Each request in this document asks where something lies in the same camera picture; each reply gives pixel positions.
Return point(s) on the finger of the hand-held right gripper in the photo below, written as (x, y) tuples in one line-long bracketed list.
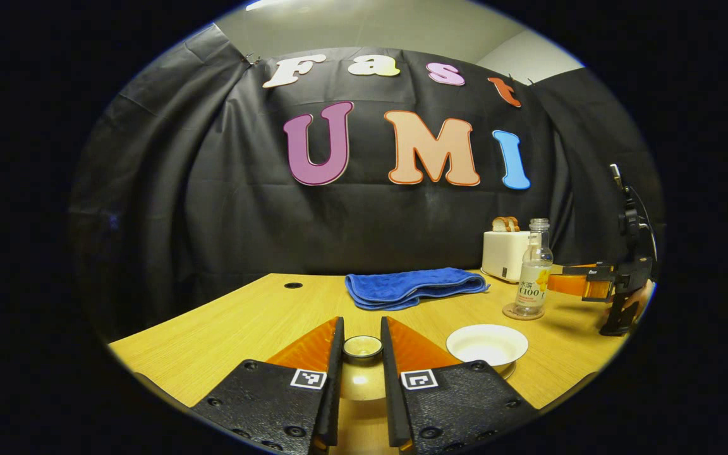
[(576, 284)]

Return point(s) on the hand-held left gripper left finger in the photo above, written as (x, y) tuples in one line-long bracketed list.
[(332, 392)]

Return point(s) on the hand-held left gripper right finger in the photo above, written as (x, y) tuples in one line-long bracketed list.
[(392, 392)]

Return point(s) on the cream teacup lid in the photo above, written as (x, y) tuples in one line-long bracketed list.
[(363, 379)]

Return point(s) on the clear water bottle yellow label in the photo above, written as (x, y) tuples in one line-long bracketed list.
[(533, 284)]

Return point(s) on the round coaster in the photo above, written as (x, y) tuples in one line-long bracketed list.
[(510, 311)]

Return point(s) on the white teacup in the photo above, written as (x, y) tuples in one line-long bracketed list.
[(487, 344)]

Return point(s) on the white toaster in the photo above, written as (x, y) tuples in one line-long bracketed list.
[(503, 256)]

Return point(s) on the toast bread slice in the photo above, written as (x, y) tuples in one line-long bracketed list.
[(500, 224), (513, 224)]

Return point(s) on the blue folded towel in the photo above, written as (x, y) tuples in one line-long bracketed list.
[(414, 287)]

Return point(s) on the white saucer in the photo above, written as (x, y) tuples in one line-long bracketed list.
[(509, 370)]

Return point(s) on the black backdrop cloth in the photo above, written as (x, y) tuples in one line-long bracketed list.
[(244, 221)]

